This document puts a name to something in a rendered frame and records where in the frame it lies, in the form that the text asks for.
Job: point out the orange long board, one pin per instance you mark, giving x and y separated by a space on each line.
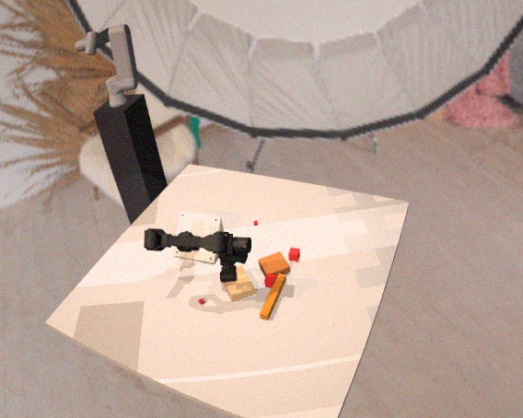
269 305

